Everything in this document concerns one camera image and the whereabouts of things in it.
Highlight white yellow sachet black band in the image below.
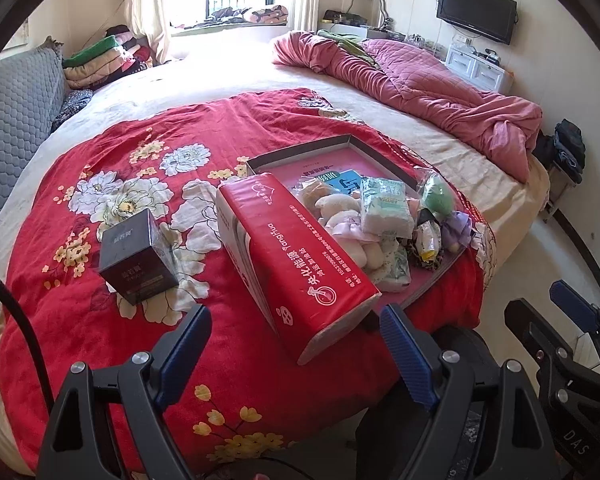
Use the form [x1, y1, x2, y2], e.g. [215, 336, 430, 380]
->
[414, 208, 442, 252]

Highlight small green tissue pack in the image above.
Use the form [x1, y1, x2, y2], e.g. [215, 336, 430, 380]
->
[360, 177, 415, 238]

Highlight green sponge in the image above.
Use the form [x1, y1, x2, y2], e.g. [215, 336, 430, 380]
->
[416, 167, 456, 221]

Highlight beige puff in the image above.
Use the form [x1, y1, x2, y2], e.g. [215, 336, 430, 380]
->
[292, 178, 336, 218]

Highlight white floral scrunchie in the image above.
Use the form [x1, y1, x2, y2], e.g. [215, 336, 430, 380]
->
[367, 238, 411, 292]

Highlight white teddy bear purple bow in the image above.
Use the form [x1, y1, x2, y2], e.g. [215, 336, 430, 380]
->
[441, 210, 474, 254]

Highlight black square box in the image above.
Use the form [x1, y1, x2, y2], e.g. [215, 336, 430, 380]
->
[98, 208, 178, 304]

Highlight red floral bedspread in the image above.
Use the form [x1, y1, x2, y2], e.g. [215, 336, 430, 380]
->
[0, 86, 499, 476]

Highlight red tissue box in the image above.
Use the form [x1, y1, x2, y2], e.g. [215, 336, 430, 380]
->
[215, 172, 380, 365]

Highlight dark clothes on chair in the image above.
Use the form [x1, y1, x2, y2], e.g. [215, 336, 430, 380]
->
[532, 118, 585, 185]

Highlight pink quilted duvet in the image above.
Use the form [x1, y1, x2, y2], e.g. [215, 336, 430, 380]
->
[273, 30, 543, 183]

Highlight grey tray with pink book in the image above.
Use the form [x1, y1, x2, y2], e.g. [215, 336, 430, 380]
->
[247, 134, 465, 309]

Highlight white drawer cabinet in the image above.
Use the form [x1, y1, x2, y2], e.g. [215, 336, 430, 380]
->
[444, 46, 514, 96]

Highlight grey quilted headboard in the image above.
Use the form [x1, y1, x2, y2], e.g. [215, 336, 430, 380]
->
[0, 46, 66, 211]

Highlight beige bed sheet mattress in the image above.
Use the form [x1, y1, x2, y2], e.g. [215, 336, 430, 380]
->
[0, 29, 552, 476]

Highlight stack of folded blankets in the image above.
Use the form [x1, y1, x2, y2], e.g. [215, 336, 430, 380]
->
[62, 25, 154, 91]

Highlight green cloth on duvet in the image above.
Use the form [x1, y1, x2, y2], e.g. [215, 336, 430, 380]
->
[317, 29, 379, 68]

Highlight clothes on window sill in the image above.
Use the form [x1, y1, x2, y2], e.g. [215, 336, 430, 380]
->
[192, 4, 289, 28]

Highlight vanity mirror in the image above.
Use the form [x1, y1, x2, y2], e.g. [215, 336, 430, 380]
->
[347, 0, 391, 29]

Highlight left cream curtain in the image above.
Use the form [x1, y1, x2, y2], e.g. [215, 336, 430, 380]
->
[124, 0, 171, 64]

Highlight black cable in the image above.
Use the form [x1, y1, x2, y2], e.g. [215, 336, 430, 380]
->
[0, 259, 56, 416]

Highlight black wall television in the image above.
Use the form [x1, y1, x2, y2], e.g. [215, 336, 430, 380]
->
[437, 0, 518, 44]

